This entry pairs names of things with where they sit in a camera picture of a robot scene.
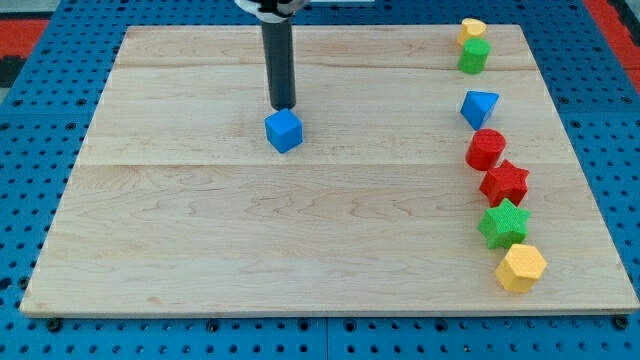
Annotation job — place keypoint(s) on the green star block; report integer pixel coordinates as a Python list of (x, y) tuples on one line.
[(504, 225)]

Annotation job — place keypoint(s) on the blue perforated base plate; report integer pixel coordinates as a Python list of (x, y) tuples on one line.
[(47, 112)]

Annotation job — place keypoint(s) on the white black rod mount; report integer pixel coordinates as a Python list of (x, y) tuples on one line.
[(272, 11)]

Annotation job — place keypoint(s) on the green cylinder block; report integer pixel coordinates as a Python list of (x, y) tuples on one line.
[(474, 55)]

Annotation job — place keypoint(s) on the red cylinder block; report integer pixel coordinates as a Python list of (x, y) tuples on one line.
[(485, 149)]

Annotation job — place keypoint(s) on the red star block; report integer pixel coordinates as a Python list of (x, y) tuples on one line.
[(506, 181)]

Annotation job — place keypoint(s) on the wooden board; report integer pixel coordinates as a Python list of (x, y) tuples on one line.
[(178, 207)]

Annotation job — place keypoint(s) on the blue triangular prism block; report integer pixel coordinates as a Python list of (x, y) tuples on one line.
[(478, 107)]

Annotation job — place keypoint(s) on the yellow hexagon block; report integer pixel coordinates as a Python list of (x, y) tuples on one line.
[(521, 268)]

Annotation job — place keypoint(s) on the yellow heart block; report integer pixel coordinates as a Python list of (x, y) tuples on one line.
[(471, 28)]

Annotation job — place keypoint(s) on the blue cube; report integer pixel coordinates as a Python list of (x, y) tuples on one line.
[(284, 130)]

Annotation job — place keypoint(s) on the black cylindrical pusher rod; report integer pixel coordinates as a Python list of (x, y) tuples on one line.
[(279, 60)]

